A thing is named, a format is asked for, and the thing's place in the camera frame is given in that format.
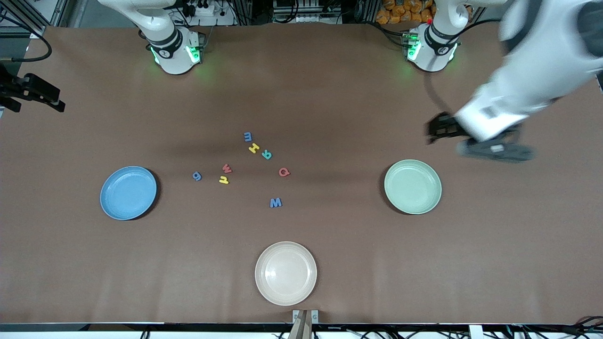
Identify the blue capital letter W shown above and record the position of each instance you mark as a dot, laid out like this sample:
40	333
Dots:
275	202

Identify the red lowercase letter w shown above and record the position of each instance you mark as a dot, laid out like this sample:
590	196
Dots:
227	168

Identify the blue round plate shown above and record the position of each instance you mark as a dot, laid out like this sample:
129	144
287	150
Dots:
128	193

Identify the bag of orange fruits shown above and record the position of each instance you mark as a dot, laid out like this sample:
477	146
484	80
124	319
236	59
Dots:
400	12

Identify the teal capital letter R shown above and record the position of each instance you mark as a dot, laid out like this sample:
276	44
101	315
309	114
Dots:
267	154

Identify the black electronics rack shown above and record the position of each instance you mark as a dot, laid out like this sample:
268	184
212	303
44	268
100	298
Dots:
292	7

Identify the beige round plate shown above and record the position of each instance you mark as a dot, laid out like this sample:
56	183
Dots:
286	273

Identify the yellow capital letter H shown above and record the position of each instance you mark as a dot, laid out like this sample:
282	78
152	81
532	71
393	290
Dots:
254	148

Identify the blue lowercase letter g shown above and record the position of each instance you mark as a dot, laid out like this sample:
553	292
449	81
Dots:
197	176

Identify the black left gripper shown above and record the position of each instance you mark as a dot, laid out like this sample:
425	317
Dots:
444	127

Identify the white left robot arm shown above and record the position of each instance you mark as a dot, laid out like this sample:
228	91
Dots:
532	70

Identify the aluminium frame profile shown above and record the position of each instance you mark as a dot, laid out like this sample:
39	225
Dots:
37	30

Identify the metal table edge bracket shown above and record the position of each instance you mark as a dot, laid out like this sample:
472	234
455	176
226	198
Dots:
314	316

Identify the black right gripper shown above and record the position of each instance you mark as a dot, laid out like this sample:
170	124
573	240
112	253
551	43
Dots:
27	88

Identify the red capital letter Q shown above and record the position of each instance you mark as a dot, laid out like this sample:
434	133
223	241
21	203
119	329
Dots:
280	172

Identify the tan wooden strip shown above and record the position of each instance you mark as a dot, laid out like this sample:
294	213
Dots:
301	329

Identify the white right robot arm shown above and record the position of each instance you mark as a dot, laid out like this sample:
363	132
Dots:
172	47

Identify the green round plate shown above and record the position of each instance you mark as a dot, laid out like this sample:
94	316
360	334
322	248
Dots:
412	187

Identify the white power strip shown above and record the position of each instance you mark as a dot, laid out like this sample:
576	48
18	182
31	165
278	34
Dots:
219	20

